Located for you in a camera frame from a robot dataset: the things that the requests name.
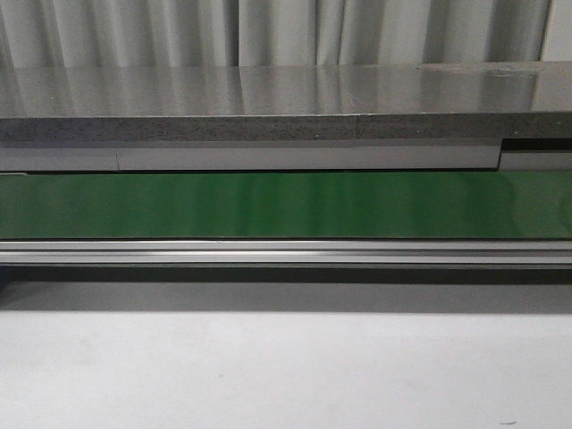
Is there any green conveyor belt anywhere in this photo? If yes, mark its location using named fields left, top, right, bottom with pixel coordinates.
left=1, top=172, right=571, bottom=240

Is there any grey stone bench slab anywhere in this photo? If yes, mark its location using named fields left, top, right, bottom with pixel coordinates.
left=1, top=62, right=571, bottom=173

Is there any white pleated curtain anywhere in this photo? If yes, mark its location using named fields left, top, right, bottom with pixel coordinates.
left=1, top=1, right=571, bottom=68

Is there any aluminium conveyor frame rail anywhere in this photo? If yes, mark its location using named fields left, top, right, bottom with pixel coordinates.
left=1, top=239, right=571, bottom=267

